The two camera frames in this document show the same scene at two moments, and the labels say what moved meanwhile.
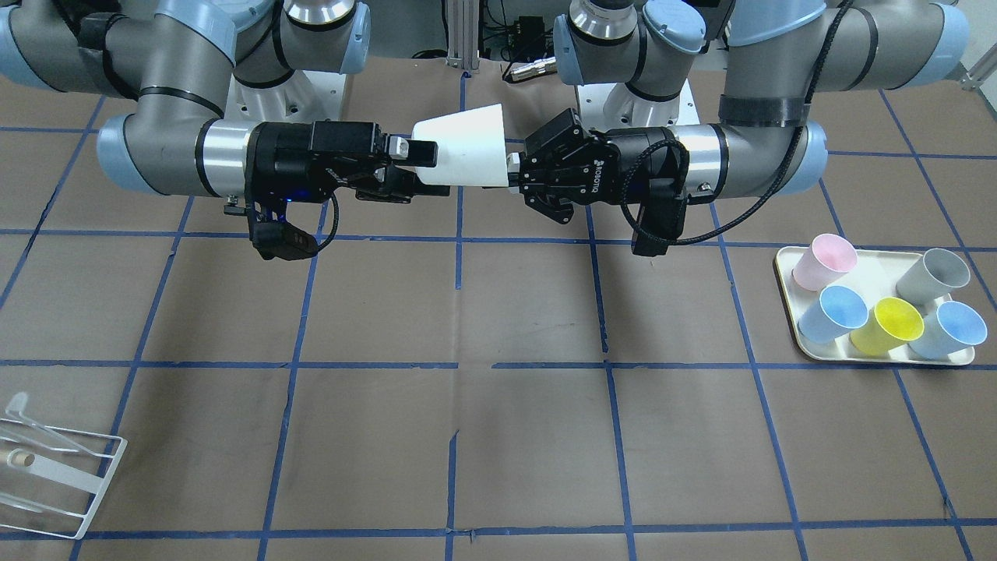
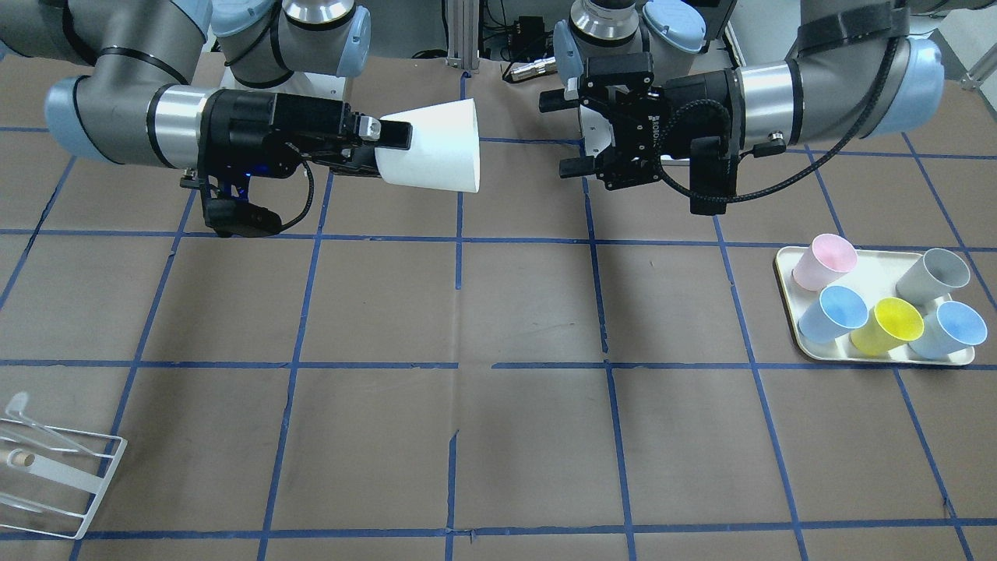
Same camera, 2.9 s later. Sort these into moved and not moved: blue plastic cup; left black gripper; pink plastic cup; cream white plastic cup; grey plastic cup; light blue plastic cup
Moved: left black gripper; cream white plastic cup
Not moved: grey plastic cup; light blue plastic cup; blue plastic cup; pink plastic cup
